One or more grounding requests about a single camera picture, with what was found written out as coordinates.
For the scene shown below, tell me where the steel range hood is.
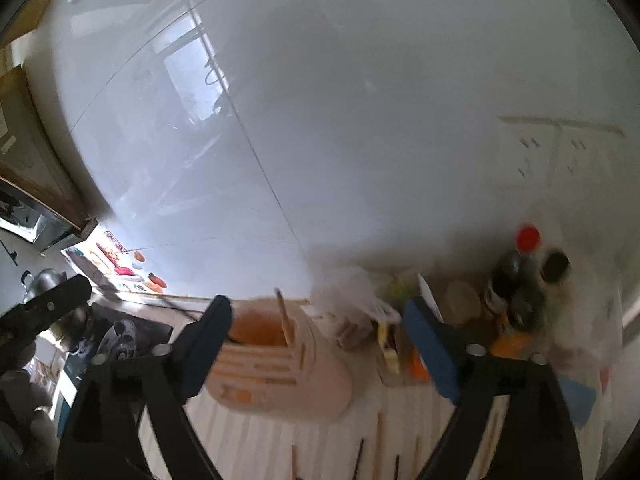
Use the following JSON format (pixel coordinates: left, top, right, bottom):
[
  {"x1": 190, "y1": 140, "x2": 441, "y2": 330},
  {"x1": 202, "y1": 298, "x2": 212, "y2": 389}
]
[{"x1": 0, "y1": 176, "x2": 84, "y2": 257}]

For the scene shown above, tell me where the wooden chopstick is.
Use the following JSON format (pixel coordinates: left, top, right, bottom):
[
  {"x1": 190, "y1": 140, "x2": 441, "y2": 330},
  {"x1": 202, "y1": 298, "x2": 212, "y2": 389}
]
[{"x1": 274, "y1": 287, "x2": 294, "y2": 348}]

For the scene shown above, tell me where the black poster with wheel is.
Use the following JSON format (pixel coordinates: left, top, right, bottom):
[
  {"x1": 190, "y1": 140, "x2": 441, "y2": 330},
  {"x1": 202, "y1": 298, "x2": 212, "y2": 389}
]
[{"x1": 64, "y1": 304, "x2": 174, "y2": 397}]

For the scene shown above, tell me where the white wall socket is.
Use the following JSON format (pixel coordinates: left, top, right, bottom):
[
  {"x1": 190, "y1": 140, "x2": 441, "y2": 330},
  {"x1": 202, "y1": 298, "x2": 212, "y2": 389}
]
[
  {"x1": 497, "y1": 116, "x2": 562, "y2": 187},
  {"x1": 557, "y1": 124, "x2": 627, "y2": 182}
]

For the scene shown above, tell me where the clear plastic bag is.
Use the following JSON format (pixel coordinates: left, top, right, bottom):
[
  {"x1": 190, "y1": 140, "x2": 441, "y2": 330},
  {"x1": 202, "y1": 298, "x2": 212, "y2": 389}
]
[{"x1": 310, "y1": 265, "x2": 401, "y2": 328}]

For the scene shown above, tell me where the black cap sauce bottle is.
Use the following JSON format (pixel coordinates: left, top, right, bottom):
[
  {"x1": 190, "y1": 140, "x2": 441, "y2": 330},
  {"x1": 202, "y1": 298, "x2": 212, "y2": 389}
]
[{"x1": 510, "y1": 250, "x2": 572, "y2": 336}]

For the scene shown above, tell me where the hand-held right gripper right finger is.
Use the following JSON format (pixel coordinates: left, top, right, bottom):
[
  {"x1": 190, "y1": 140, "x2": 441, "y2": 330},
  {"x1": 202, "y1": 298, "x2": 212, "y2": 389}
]
[{"x1": 402, "y1": 297, "x2": 583, "y2": 480}]

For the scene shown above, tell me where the metal kettle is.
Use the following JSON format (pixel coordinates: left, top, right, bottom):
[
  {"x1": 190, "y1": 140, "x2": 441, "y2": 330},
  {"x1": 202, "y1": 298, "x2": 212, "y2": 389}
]
[{"x1": 20, "y1": 268, "x2": 69, "y2": 302}]

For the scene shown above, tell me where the white paper packet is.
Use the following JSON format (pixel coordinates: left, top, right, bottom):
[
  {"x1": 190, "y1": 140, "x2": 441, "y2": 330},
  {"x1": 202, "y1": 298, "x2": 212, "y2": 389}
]
[{"x1": 417, "y1": 274, "x2": 444, "y2": 322}]

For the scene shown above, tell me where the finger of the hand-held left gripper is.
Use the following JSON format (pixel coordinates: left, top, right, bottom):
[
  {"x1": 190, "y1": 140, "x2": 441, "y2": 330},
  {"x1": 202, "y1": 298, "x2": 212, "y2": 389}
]
[{"x1": 0, "y1": 276, "x2": 94, "y2": 343}]

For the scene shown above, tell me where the red cap sauce bottle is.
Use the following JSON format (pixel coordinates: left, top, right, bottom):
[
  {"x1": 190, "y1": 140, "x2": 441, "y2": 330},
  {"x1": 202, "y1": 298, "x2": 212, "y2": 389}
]
[{"x1": 487, "y1": 224, "x2": 543, "y2": 321}]

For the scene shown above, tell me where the orange label jar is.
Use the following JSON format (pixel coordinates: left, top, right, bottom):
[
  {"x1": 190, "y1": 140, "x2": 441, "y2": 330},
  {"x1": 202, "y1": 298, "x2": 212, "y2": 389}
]
[{"x1": 490, "y1": 330, "x2": 537, "y2": 361}]

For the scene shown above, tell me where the wooden wall cabinet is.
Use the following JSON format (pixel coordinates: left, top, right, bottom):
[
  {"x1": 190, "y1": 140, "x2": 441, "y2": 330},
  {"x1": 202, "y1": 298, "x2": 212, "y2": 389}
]
[{"x1": 0, "y1": 66, "x2": 97, "y2": 228}]

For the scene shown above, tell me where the beige utensil holder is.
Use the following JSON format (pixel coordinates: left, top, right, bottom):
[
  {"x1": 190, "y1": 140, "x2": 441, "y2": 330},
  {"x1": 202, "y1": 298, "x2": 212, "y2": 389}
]
[{"x1": 205, "y1": 297, "x2": 353, "y2": 418}]

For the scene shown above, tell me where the yellow packet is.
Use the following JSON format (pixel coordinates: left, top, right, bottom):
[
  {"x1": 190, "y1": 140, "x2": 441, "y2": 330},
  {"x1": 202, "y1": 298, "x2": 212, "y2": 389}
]
[{"x1": 375, "y1": 320, "x2": 404, "y2": 386}]

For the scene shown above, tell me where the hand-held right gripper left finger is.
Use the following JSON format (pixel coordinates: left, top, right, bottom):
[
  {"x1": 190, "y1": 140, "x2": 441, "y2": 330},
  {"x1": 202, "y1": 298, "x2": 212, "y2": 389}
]
[{"x1": 54, "y1": 295, "x2": 233, "y2": 480}]

